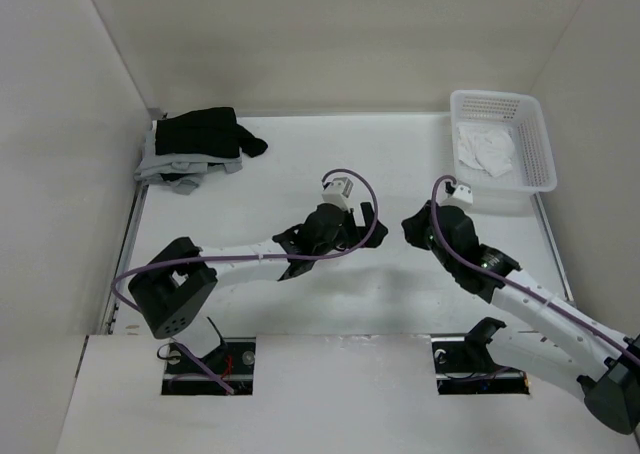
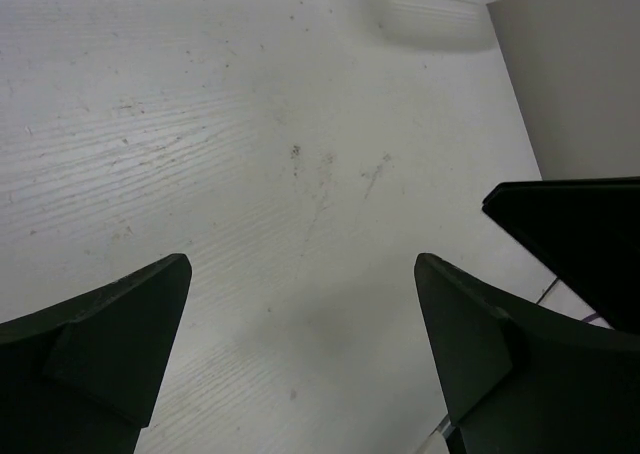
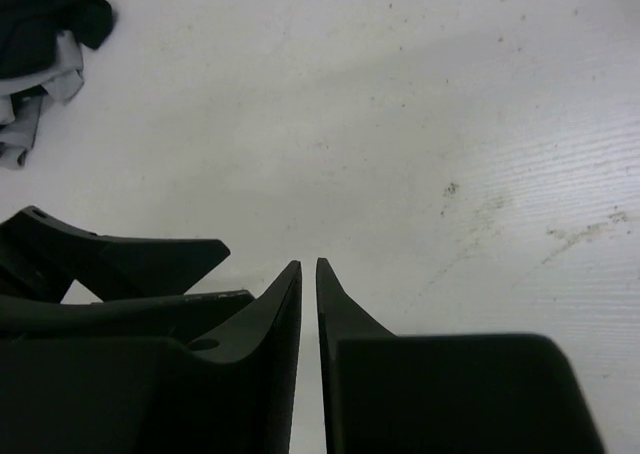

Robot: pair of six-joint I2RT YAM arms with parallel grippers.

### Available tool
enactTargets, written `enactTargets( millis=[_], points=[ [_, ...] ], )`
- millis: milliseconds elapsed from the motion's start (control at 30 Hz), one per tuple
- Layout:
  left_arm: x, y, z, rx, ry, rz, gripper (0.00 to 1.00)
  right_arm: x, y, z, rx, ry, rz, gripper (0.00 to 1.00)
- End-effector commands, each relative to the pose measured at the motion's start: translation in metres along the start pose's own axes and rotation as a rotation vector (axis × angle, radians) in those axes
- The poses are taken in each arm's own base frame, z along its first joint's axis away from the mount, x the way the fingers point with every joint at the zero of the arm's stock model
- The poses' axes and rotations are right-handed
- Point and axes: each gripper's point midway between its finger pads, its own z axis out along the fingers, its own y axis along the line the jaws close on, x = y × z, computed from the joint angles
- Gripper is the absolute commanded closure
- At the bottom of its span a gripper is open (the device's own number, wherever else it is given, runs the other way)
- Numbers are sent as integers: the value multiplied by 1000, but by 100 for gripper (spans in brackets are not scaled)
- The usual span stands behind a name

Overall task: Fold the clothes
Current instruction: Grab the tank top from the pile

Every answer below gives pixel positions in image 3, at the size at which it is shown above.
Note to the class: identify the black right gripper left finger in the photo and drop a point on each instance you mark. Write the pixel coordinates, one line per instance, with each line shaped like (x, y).
(210, 373)

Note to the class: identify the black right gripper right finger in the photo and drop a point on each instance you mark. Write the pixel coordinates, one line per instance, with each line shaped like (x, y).
(470, 393)

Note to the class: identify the grey folded tank top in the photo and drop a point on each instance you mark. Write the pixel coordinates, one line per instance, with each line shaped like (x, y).
(22, 99)

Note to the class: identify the black folded tank top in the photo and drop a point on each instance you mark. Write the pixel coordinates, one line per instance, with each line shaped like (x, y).
(29, 29)

